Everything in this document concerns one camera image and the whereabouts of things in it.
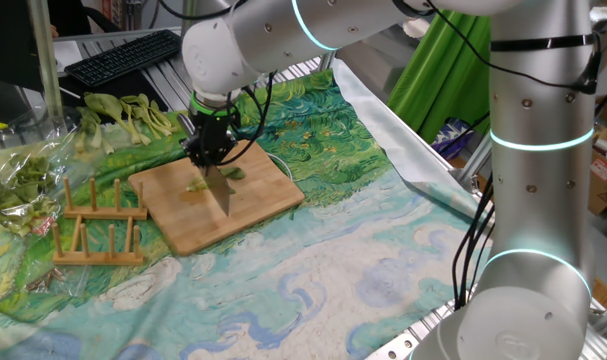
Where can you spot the blue patterned bag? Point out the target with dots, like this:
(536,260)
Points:
(450,137)

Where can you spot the cardboard box, red label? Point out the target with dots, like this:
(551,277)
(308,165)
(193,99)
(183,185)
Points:
(605,182)

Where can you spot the wooden peg rack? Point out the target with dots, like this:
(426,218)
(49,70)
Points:
(103,212)

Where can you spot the cut pakchoi stem piece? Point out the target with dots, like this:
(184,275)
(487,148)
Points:
(195,185)

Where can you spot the steel kitchen knife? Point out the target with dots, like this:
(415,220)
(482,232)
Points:
(222,192)

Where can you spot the whole pakchoi, long stems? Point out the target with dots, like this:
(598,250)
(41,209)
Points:
(155,117)

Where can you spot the black monitor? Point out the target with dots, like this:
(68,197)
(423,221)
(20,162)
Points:
(8,40)

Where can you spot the whole pakchoi, large leaf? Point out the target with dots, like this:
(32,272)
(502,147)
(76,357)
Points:
(103,104)

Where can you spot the clear plastic bag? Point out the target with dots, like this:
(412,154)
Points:
(13,260)

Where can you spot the white paper sheet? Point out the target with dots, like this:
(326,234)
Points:
(68,55)

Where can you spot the whole pakchoi, pale stems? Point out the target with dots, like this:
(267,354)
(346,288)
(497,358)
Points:
(95,135)

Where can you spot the bamboo cutting board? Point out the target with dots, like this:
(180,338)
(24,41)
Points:
(253,205)

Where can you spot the chopped greens pile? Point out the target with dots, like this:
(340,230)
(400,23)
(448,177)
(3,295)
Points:
(18,195)

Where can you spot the black computer keyboard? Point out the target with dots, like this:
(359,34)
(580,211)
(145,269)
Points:
(123,55)

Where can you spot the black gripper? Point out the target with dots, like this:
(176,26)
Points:
(210,142)

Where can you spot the green fabric curtain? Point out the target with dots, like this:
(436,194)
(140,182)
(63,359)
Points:
(443,80)

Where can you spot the painted landscape tablecloth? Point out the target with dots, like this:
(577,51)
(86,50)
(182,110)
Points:
(308,260)

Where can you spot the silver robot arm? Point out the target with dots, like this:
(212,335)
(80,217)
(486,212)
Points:
(538,175)

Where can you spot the green pakchoi stalk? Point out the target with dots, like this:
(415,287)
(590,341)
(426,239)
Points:
(234,173)

